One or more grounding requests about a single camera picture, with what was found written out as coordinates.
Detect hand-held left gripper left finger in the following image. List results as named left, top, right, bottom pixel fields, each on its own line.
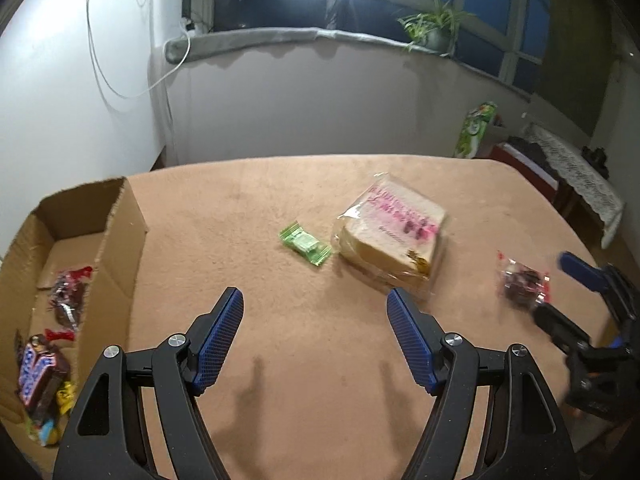
left=52, top=287, right=246, bottom=480

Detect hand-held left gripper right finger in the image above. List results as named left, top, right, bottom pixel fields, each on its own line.
left=386, top=287, right=573, bottom=480

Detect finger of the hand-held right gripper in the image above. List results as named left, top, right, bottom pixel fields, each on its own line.
left=559, top=251, right=612, bottom=293
left=532, top=305, right=596, bottom=356

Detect dark snack packet red ends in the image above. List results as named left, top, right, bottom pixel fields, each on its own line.
left=496, top=251, right=553, bottom=311
left=37, top=266, right=95, bottom=343

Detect sliced bread packet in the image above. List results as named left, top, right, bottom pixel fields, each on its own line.
left=332, top=172, right=447, bottom=301

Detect green candy packet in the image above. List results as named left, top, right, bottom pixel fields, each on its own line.
left=278, top=220, right=332, bottom=267

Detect cardboard box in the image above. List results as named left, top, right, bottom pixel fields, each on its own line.
left=0, top=176, right=150, bottom=476

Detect yellow candy packet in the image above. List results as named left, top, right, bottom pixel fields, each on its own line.
left=56, top=381, right=78, bottom=413

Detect brown chocolate bar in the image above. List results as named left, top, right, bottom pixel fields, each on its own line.
left=15, top=335, right=71, bottom=418

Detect pale snack packet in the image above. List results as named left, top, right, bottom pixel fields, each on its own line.
left=25, top=412, right=63, bottom=447

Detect side table with lace cloth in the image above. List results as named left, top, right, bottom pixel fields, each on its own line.
left=522, top=124, right=626, bottom=250

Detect dark small object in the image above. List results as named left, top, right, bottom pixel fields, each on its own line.
left=582, top=146, right=608, bottom=171

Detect green carton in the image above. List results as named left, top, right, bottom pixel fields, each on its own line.
left=452, top=101, right=499, bottom=159

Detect potted green plant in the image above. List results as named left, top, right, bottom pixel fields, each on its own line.
left=397, top=0, right=476, bottom=58

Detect white framed window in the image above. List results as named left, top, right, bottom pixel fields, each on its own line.
left=182, top=0, right=551, bottom=96

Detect white cable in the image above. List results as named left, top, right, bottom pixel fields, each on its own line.
left=85, top=0, right=193, bottom=101

